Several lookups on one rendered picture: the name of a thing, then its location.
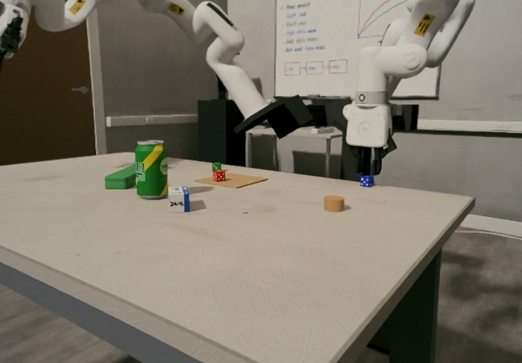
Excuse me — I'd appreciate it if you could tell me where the green rectangular box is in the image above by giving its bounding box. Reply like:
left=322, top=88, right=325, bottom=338
left=104, top=164, right=136, bottom=189

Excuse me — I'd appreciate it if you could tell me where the blue die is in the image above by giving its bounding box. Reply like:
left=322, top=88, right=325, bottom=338
left=361, top=175, right=374, bottom=188

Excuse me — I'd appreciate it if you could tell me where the tan short cylinder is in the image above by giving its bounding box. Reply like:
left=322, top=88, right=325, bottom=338
left=324, top=195, right=344, bottom=212

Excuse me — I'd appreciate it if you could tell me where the tan flat mat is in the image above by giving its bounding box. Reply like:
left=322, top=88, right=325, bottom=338
left=194, top=173, right=268, bottom=188

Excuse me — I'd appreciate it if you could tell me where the red die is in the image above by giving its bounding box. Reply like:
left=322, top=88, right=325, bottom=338
left=213, top=170, right=225, bottom=182

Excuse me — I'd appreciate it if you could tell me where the green soda can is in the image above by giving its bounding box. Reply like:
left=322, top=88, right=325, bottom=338
left=135, top=140, right=168, bottom=200

